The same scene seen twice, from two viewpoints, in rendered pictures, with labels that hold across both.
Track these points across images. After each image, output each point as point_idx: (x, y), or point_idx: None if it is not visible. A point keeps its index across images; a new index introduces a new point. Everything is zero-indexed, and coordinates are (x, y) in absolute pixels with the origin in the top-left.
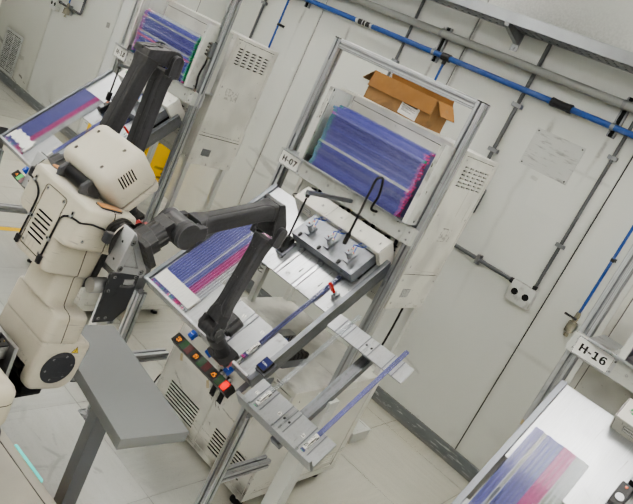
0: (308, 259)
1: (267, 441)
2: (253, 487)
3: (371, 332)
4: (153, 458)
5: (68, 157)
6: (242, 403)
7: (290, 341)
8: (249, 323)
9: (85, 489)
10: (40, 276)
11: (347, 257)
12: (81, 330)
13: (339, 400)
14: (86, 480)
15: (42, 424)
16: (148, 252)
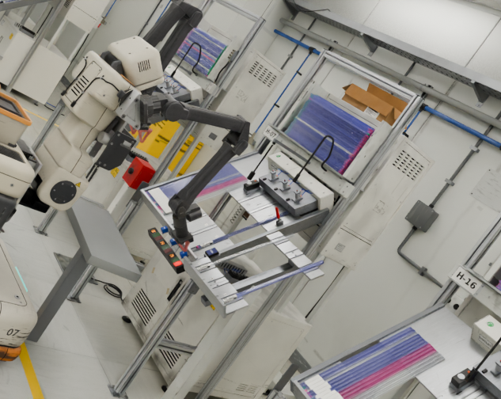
0: (266, 199)
1: (202, 336)
2: None
3: None
4: (110, 340)
5: (110, 48)
6: (186, 267)
7: (236, 244)
8: (208, 229)
9: (52, 333)
10: (70, 123)
11: (295, 197)
12: (86, 169)
13: (270, 328)
14: (55, 329)
15: (35, 287)
16: (144, 108)
